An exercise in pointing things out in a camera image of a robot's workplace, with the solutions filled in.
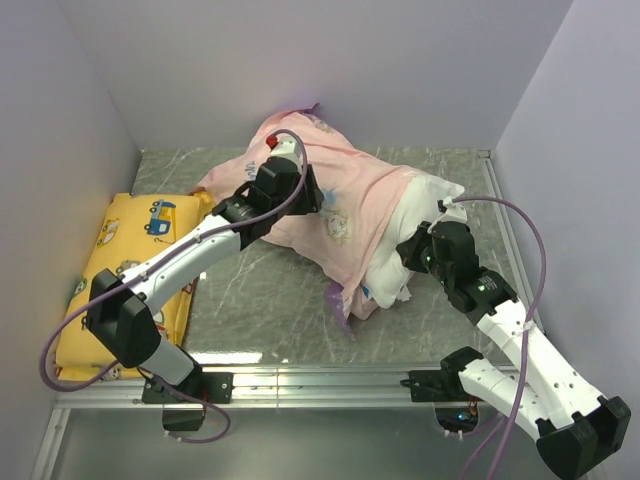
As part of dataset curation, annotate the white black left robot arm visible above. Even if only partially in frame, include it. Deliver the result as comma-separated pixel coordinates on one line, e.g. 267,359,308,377
85,154,323,402

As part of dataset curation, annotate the white pillow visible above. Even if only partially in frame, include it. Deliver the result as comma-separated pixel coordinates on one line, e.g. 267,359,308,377
351,173,465,320

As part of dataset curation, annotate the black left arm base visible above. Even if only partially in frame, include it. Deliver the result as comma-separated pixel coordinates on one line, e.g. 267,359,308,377
141,371,235,433

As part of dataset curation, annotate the yellow cartoon car pillow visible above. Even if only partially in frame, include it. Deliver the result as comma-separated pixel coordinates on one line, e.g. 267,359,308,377
54,193,214,382

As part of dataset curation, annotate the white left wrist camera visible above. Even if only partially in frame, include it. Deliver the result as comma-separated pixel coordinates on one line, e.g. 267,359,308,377
266,134,302,166

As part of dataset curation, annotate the aluminium frame rail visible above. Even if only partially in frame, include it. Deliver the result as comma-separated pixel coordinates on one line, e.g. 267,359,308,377
31,147,534,479

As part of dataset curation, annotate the pink purple pillowcase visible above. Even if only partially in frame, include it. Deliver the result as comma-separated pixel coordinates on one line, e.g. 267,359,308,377
191,109,415,336

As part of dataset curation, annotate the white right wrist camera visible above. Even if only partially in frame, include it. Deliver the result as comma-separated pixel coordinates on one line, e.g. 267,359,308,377
428,197,467,233

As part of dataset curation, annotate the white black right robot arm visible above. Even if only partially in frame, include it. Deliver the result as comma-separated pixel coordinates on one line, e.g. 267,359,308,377
397,222,631,479

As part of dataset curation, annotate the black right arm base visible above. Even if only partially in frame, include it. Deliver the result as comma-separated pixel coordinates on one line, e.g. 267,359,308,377
400,369,499,439

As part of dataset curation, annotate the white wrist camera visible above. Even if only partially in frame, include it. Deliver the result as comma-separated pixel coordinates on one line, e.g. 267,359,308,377
428,197,467,233
266,134,302,166

